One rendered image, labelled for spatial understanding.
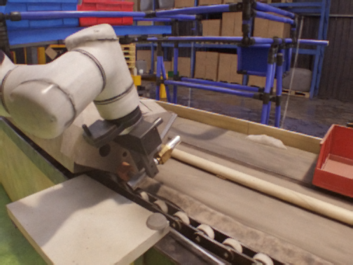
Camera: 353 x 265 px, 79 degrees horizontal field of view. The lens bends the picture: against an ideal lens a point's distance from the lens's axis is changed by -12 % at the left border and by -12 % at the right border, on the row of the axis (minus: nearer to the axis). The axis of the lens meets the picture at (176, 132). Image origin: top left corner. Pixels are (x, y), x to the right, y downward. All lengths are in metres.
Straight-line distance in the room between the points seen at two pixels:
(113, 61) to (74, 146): 0.24
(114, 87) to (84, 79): 0.09
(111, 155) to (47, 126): 0.29
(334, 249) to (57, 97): 0.60
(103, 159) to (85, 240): 0.21
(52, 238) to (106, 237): 0.10
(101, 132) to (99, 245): 0.20
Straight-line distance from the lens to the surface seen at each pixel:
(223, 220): 0.60
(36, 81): 0.34
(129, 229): 0.49
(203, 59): 11.11
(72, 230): 0.50
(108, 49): 0.42
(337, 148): 1.10
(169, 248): 0.49
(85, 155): 0.56
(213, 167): 0.78
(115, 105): 0.44
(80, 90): 0.35
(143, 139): 0.46
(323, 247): 0.61
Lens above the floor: 1.12
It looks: 18 degrees down
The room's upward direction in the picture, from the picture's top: 3 degrees clockwise
